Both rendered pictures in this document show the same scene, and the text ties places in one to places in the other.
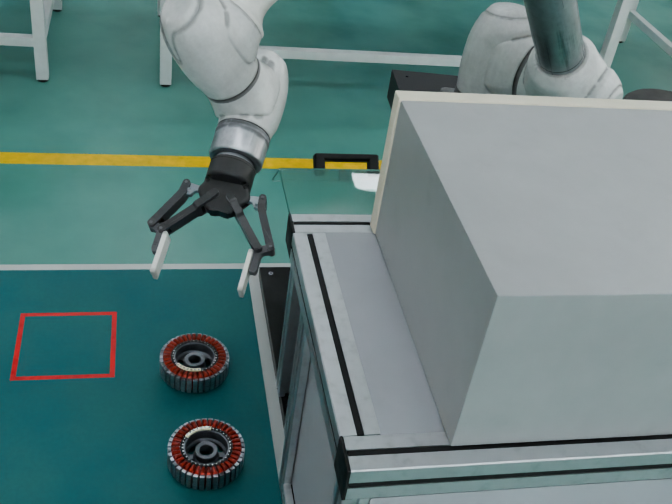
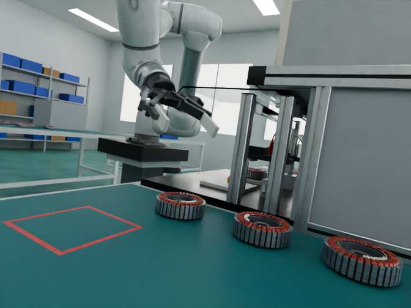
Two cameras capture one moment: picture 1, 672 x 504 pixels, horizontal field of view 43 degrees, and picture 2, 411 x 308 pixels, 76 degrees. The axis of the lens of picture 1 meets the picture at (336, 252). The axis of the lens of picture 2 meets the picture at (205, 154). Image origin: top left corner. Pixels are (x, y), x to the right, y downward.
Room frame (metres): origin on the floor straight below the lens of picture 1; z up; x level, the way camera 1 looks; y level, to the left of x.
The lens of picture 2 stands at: (0.56, 0.59, 0.94)
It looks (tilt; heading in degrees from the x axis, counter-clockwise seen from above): 4 degrees down; 315
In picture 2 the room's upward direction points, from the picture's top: 8 degrees clockwise
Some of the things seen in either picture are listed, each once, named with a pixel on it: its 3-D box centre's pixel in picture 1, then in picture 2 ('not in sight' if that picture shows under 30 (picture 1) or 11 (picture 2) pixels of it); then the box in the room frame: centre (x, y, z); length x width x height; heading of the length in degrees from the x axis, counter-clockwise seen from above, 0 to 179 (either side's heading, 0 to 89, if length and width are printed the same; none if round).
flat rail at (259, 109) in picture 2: not in sight; (279, 118); (1.07, -0.25, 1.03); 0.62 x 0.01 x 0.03; 106
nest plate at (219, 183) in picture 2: not in sight; (229, 184); (1.13, -0.11, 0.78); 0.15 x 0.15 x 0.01; 16
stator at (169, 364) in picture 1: (194, 362); (180, 205); (1.01, 0.20, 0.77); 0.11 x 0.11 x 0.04
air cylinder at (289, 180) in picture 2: not in sight; (288, 181); (1.06, -0.38, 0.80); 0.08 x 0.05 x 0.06; 106
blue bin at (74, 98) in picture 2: not in sight; (71, 98); (8.08, -1.73, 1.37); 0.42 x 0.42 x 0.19; 16
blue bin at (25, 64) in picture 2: not in sight; (27, 66); (7.78, -0.66, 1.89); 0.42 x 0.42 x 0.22; 16
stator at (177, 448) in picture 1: (206, 453); (261, 228); (0.83, 0.14, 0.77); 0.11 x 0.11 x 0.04
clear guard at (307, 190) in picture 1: (363, 222); (232, 105); (1.10, -0.03, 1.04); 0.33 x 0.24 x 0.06; 16
